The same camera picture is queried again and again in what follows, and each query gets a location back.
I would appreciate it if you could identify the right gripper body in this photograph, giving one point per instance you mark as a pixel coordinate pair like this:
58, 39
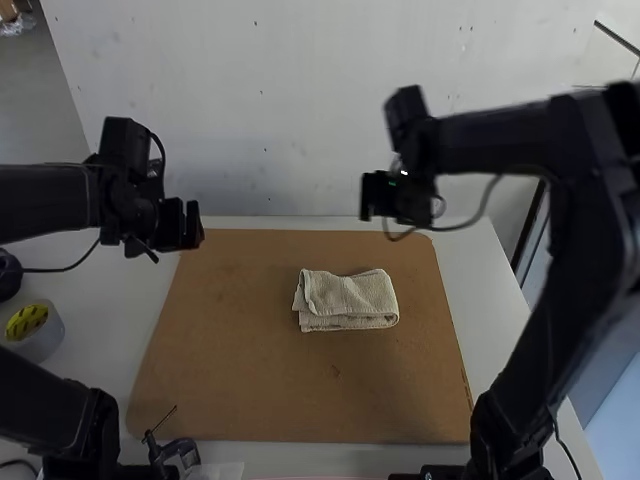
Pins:
400, 197

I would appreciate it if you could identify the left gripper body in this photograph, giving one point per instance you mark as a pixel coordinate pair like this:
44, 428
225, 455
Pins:
170, 225

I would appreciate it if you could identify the pale towel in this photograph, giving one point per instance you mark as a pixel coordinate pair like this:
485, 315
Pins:
345, 300

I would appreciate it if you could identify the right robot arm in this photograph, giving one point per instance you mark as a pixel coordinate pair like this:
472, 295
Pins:
575, 300

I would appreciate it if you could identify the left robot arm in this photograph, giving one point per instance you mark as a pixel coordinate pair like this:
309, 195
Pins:
45, 200

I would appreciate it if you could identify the cork mat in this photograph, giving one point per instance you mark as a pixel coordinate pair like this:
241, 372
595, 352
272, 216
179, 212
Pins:
250, 360

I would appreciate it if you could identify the grey tape roll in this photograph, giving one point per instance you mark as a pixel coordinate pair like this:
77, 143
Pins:
35, 330

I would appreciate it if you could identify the black clamp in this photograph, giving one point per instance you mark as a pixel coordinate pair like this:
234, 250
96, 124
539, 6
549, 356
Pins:
170, 452

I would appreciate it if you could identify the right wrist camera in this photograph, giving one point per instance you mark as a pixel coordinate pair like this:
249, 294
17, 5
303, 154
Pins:
407, 115

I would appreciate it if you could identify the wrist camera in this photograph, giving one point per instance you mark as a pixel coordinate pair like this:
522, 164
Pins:
125, 142
407, 115

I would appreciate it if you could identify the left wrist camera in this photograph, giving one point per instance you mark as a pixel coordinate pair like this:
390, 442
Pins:
125, 142

